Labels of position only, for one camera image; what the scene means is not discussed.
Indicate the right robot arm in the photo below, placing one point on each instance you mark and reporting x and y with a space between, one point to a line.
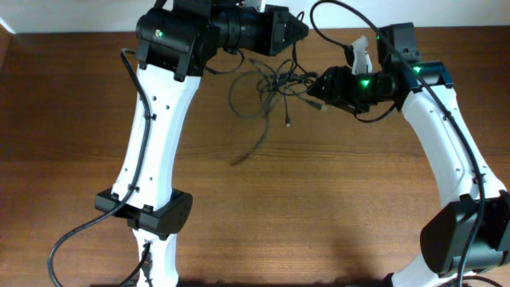
470 235

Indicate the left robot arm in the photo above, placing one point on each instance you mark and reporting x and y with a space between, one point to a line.
174 47

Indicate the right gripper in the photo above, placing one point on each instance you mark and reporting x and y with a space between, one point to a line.
339 88

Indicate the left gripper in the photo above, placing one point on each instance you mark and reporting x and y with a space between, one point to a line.
275 30

